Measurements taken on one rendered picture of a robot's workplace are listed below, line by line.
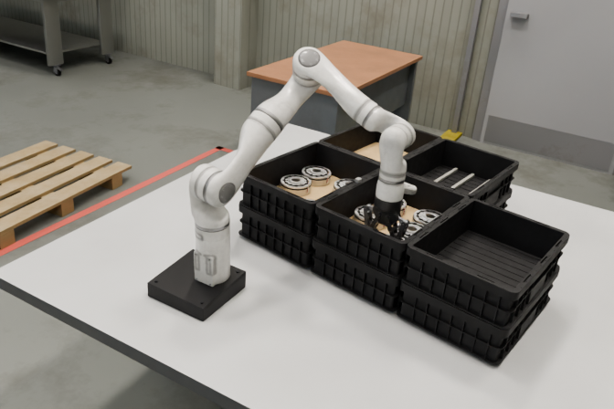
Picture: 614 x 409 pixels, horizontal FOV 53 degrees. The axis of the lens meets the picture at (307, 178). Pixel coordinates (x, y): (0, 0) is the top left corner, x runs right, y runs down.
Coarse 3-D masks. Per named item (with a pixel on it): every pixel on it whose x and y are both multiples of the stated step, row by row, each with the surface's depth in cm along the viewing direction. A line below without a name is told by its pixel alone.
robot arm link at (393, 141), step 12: (384, 132) 155; (396, 132) 154; (384, 144) 156; (396, 144) 154; (384, 156) 158; (396, 156) 156; (384, 168) 160; (396, 168) 158; (384, 180) 161; (396, 180) 160
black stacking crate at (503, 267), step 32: (448, 224) 172; (480, 224) 184; (512, 224) 178; (448, 256) 172; (480, 256) 174; (512, 256) 175; (544, 256) 174; (448, 288) 153; (480, 288) 147; (512, 320) 147
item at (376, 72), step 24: (336, 48) 453; (360, 48) 459; (384, 48) 465; (264, 72) 380; (288, 72) 384; (360, 72) 397; (384, 72) 401; (408, 72) 456; (264, 96) 381; (312, 96) 362; (384, 96) 426; (408, 96) 464; (312, 120) 368; (336, 120) 360
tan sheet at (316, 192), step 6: (336, 180) 212; (312, 186) 206; (318, 186) 207; (324, 186) 207; (330, 186) 207; (312, 192) 203; (318, 192) 203; (324, 192) 203; (330, 192) 204; (306, 198) 198; (312, 198) 198; (318, 198) 199
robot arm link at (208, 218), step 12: (204, 168) 154; (216, 168) 154; (192, 180) 153; (204, 180) 151; (192, 192) 154; (192, 204) 156; (204, 204) 158; (204, 216) 157; (216, 216) 157; (228, 216) 159; (204, 228) 157; (216, 228) 157
